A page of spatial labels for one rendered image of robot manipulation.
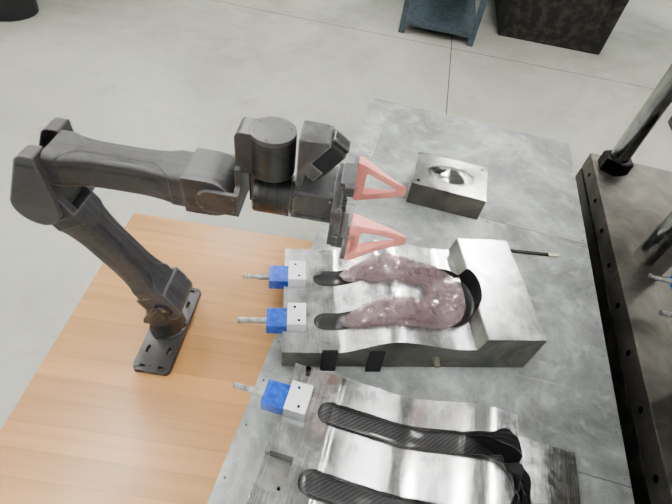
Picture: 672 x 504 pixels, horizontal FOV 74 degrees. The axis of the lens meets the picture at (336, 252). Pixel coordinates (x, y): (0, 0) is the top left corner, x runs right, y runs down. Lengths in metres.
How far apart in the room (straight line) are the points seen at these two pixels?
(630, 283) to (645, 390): 0.31
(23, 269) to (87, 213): 1.58
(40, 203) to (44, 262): 1.59
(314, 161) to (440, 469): 0.49
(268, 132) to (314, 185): 0.09
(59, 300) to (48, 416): 1.23
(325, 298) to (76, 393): 0.48
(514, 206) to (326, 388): 0.82
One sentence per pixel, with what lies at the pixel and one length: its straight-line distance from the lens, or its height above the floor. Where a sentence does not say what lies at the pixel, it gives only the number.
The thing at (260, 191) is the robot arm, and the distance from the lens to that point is 0.59.
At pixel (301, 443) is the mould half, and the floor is 0.89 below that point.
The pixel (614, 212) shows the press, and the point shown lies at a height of 0.78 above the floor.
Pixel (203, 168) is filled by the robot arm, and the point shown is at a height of 1.23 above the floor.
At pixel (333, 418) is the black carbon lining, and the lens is 0.78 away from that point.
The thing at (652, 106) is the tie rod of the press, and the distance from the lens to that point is 1.64.
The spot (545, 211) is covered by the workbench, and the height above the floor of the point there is 0.80.
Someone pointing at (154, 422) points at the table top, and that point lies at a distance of 0.89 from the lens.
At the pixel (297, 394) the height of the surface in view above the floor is 0.92.
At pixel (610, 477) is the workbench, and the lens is 1.02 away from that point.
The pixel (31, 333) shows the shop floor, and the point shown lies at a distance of 2.10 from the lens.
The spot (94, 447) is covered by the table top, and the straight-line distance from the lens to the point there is 0.90.
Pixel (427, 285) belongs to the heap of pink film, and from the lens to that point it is 0.95.
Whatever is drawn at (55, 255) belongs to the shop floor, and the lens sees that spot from 2.32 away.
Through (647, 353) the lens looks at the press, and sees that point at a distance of 1.25.
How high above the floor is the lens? 1.61
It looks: 48 degrees down
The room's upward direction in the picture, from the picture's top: 9 degrees clockwise
